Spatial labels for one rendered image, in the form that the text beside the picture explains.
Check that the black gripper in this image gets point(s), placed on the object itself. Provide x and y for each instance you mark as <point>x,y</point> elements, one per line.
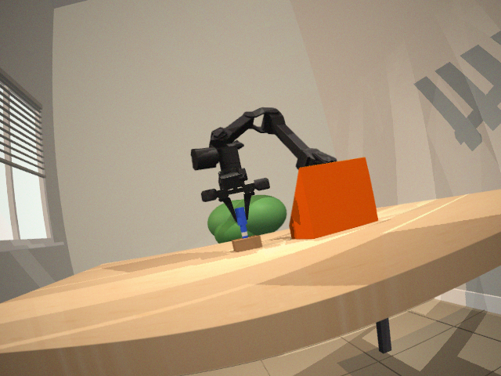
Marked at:
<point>222,195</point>

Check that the blue cylinder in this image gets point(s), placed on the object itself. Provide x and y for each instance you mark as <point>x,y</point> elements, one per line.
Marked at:
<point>240,216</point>

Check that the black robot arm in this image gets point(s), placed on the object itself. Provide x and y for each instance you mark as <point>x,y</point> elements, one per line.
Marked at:
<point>224,150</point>

